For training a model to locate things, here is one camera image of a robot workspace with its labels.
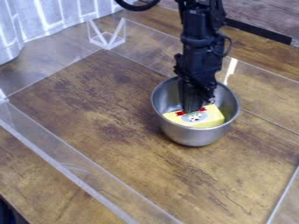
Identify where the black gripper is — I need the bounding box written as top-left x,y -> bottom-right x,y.
173,38 -> 224,114

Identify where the yellow butter block toy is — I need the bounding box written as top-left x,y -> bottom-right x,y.
162,104 -> 224,129

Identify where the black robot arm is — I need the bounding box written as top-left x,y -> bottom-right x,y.
173,0 -> 226,113

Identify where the silver metal pot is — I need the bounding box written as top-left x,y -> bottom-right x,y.
150,77 -> 240,147

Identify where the black strip on table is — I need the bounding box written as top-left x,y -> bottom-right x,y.
225,18 -> 292,46

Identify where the white grey curtain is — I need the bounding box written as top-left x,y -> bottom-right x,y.
0,0 -> 121,65

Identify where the black cable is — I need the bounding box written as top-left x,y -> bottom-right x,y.
113,0 -> 161,12

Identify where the clear acrylic enclosure panel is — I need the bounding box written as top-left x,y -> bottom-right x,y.
0,18 -> 299,224

